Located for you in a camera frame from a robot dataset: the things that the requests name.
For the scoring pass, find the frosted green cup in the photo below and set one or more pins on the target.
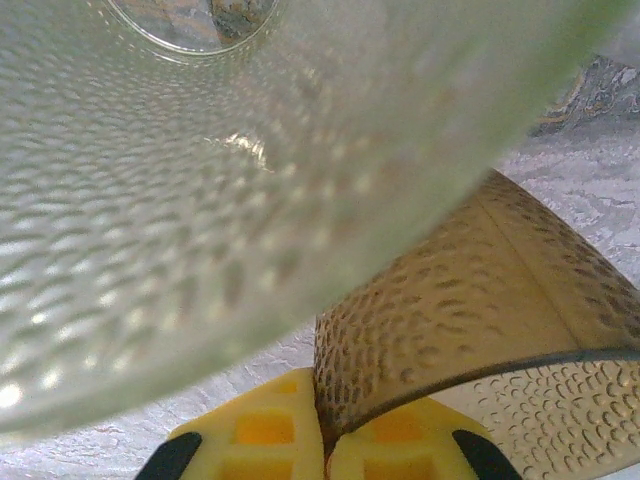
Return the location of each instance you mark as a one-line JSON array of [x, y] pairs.
[[200, 200]]

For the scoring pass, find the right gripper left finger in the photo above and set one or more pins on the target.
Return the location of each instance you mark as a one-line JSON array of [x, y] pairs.
[[260, 430]]

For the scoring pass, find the amber textured cup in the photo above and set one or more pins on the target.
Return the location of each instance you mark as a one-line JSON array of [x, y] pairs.
[[450, 310]]

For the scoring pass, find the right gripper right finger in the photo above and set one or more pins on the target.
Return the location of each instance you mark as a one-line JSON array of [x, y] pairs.
[[400, 450]]

